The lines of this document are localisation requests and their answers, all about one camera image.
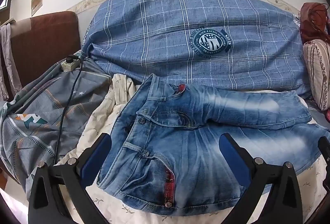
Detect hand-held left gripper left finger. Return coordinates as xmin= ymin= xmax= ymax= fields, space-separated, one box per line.
xmin=27 ymin=133 xmax=112 ymax=224

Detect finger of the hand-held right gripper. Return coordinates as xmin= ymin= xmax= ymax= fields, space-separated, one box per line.
xmin=318 ymin=136 xmax=330 ymax=160

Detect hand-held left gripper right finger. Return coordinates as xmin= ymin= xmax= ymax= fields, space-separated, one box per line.
xmin=219 ymin=133 xmax=303 ymax=224

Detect blue denim pants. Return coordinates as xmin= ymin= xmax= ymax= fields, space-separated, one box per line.
xmin=97 ymin=73 xmax=330 ymax=215

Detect cream leaf-print blanket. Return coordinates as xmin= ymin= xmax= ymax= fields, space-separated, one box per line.
xmin=55 ymin=73 xmax=328 ymax=224

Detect striped floral pillow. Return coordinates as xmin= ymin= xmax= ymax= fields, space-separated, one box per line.
xmin=303 ymin=39 xmax=330 ymax=111

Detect white power strip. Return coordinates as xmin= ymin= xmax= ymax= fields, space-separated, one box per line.
xmin=61 ymin=55 xmax=82 ymax=72

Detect red-brown plastic bag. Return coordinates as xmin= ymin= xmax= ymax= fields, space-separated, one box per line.
xmin=300 ymin=2 xmax=330 ymax=44

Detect blue plaid quilt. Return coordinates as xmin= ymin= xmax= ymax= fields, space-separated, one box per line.
xmin=81 ymin=0 xmax=311 ymax=101

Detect brown headboard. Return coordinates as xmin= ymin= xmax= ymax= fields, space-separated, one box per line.
xmin=0 ymin=11 xmax=81 ymax=101

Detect grey hanging cloth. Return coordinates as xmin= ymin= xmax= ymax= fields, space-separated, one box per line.
xmin=0 ymin=23 xmax=22 ymax=101

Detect wooden framed window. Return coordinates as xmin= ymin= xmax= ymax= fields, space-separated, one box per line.
xmin=0 ymin=0 xmax=14 ymax=25

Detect black power cable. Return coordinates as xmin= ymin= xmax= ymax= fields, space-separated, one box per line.
xmin=53 ymin=55 xmax=84 ymax=165

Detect small wall picture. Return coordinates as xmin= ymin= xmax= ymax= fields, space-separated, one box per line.
xmin=31 ymin=0 xmax=44 ymax=17

